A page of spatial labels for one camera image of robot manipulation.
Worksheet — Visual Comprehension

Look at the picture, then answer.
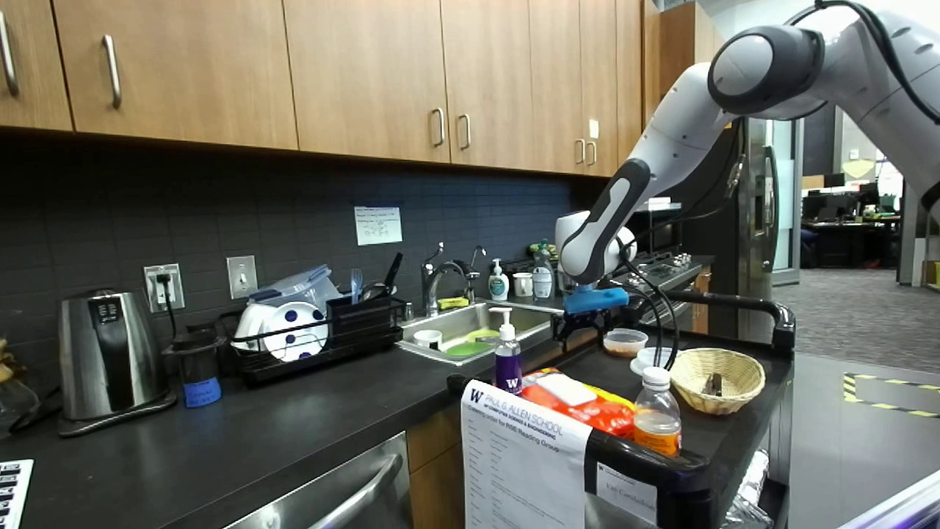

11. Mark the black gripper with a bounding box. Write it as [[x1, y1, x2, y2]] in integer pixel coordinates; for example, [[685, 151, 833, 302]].
[[558, 308, 622, 355]]

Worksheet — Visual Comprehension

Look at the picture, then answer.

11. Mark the plastic bowl with orange food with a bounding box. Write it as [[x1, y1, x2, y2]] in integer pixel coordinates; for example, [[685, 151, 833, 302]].
[[600, 327, 652, 361]]

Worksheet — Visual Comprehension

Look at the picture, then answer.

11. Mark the clear plastic lid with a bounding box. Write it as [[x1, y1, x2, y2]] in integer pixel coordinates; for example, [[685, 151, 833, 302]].
[[626, 350, 674, 381]]

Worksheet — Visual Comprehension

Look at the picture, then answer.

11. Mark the orange wet wipes pack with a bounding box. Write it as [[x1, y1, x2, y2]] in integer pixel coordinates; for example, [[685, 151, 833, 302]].
[[517, 364, 639, 441]]

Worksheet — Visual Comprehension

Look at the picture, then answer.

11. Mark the stainless steel sink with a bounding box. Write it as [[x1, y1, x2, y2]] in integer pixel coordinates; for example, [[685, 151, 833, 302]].
[[394, 296, 569, 369]]

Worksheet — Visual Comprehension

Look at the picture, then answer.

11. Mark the clear bottle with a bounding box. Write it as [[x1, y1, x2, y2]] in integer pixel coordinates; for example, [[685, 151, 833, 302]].
[[529, 256, 558, 302]]

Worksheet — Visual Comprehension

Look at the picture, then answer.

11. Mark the purple pump bottle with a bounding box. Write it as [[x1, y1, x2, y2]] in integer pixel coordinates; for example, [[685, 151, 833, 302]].
[[489, 305, 526, 394]]

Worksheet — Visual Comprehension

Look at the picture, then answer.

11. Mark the bottle with orange liquid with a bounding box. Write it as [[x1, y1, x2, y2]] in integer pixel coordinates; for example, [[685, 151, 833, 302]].
[[627, 364, 685, 458]]

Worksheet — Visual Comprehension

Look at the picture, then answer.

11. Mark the green leafy item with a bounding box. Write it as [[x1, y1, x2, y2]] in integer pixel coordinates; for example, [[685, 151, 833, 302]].
[[526, 242, 564, 268]]

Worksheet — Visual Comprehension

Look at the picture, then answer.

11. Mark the hand soap dispenser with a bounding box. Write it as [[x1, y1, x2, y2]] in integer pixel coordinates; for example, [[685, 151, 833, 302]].
[[485, 256, 514, 302]]

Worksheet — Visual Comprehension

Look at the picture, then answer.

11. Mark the white printed paper sheet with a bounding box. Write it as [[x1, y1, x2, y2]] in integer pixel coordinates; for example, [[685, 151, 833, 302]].
[[457, 377, 594, 529]]

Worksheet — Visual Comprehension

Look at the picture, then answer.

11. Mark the woven straw basket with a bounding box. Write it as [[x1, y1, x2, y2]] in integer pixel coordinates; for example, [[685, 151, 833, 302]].
[[667, 345, 770, 418]]

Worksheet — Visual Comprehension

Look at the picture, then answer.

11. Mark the black utility cart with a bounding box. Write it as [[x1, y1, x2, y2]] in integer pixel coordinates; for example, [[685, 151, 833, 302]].
[[453, 287, 798, 529]]

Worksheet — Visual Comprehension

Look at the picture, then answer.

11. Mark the small white cup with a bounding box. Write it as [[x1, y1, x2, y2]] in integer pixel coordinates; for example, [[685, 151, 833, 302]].
[[407, 327, 445, 355]]

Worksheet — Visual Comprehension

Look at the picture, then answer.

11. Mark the dark sink faucet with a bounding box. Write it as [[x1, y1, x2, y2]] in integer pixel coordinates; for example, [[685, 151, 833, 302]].
[[419, 237, 473, 318]]

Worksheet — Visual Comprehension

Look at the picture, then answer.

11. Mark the stainless steel refrigerator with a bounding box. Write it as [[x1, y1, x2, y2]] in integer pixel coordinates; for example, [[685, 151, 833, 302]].
[[673, 114, 786, 347]]

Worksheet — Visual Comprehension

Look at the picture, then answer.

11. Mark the wooden base cabinet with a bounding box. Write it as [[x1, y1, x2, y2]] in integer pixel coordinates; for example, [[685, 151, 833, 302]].
[[401, 406, 464, 529]]

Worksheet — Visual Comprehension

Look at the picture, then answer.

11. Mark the black kitchen utensil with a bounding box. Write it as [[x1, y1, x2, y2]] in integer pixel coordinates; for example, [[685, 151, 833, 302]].
[[378, 250, 406, 296]]

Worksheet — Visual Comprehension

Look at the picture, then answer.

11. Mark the black dish rack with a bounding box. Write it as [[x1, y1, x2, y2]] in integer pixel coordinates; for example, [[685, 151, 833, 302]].
[[218, 290, 407, 389]]

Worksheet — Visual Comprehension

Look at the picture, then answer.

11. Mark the office desk with monitors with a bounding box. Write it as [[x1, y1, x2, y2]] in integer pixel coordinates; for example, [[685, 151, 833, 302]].
[[798, 165, 907, 271]]

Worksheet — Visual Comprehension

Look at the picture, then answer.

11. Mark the clear plastic container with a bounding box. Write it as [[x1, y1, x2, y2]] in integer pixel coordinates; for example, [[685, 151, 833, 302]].
[[247, 262, 344, 308]]

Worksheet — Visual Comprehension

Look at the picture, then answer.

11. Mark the stainless steel dishwasher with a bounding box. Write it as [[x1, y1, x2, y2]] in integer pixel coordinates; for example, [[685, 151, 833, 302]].
[[218, 430, 415, 529]]

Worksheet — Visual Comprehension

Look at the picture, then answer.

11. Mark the white purple panel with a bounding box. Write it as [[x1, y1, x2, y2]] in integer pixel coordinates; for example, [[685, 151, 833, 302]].
[[833, 468, 940, 529]]

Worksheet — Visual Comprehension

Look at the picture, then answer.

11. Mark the black container with blue base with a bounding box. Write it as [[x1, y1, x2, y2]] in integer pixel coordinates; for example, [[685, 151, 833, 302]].
[[162, 327, 225, 411]]

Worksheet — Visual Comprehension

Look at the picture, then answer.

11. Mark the silver toaster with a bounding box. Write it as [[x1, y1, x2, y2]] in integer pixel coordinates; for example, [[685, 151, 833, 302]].
[[56, 284, 180, 437]]

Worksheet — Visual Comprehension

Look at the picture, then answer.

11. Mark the white keypad device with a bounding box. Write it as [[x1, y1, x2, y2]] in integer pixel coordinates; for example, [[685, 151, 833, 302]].
[[0, 455, 39, 529]]

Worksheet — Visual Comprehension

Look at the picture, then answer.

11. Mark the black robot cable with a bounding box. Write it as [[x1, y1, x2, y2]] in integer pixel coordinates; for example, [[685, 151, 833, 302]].
[[613, 233, 691, 369]]

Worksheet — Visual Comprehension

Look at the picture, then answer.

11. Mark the white wall note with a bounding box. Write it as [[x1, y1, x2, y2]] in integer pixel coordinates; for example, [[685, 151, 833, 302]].
[[348, 202, 406, 250]]

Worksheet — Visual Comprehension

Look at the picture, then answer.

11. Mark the steel cabinet handle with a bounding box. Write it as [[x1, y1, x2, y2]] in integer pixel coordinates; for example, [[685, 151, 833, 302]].
[[453, 109, 476, 155], [426, 102, 448, 152], [100, 30, 125, 111], [0, 9, 19, 99]]

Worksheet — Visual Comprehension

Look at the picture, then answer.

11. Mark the wooden wall cabinet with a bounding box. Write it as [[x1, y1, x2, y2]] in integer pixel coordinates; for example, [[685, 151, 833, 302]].
[[0, 0, 698, 183]]

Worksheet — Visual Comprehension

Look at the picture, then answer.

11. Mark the white switch plate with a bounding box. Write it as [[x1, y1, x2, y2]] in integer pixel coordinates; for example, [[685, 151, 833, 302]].
[[222, 252, 262, 302]]

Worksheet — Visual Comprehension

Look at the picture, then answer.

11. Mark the black power cord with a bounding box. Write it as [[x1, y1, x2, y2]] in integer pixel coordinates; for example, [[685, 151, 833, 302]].
[[152, 273, 184, 345]]

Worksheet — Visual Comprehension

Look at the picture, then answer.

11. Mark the white wall outlet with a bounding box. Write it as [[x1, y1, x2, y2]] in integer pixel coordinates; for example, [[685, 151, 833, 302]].
[[141, 259, 187, 314]]

